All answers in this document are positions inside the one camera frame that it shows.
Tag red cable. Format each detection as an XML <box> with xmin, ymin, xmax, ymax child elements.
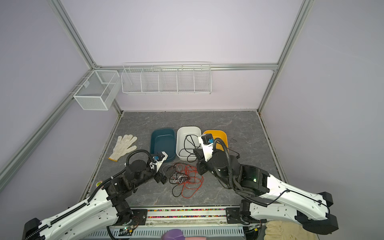
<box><xmin>173</xmin><ymin>163</ymin><xmax>205</xmax><ymax>199</ymax></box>

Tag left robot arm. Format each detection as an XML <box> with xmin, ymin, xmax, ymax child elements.
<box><xmin>22</xmin><ymin>150</ymin><xmax>168</xmax><ymax>240</ymax></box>

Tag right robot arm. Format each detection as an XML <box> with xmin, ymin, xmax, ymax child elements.
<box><xmin>195</xmin><ymin>134</ymin><xmax>339</xmax><ymax>235</ymax></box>

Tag white plastic bin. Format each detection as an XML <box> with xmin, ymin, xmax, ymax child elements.
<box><xmin>176</xmin><ymin>126</ymin><xmax>201</xmax><ymax>163</ymax></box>

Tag yellow plastic bin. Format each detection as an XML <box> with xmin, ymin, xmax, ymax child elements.
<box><xmin>203</xmin><ymin>130</ymin><xmax>229</xmax><ymax>152</ymax></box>

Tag teal plastic bin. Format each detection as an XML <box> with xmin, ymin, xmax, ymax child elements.
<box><xmin>150</xmin><ymin>128</ymin><xmax>176</xmax><ymax>163</ymax></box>

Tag white knit glove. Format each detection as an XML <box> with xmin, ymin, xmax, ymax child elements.
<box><xmin>109</xmin><ymin>135</ymin><xmax>138</xmax><ymax>162</ymax></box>

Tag purple object at base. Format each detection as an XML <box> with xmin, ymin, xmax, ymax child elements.
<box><xmin>161</xmin><ymin>228</ymin><xmax>208</xmax><ymax>240</ymax></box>

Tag cream glove at base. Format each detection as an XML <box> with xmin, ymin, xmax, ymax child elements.
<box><xmin>264</xmin><ymin>221</ymin><xmax>319</xmax><ymax>240</ymax></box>

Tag small white mesh basket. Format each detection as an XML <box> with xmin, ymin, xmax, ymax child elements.
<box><xmin>74</xmin><ymin>70</ymin><xmax>121</xmax><ymax>111</ymax></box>

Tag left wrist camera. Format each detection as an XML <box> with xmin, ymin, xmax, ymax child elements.
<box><xmin>149</xmin><ymin>151</ymin><xmax>168</xmax><ymax>174</ymax></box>

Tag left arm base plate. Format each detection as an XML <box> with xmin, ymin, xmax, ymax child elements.
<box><xmin>121</xmin><ymin>209</ymin><xmax>148</xmax><ymax>226</ymax></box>

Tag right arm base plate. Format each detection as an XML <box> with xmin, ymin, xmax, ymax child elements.
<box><xmin>225</xmin><ymin>207</ymin><xmax>257</xmax><ymax>225</ymax></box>

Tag long white wire basket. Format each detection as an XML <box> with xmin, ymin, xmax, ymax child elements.
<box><xmin>121</xmin><ymin>62</ymin><xmax>212</xmax><ymax>94</ymax></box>

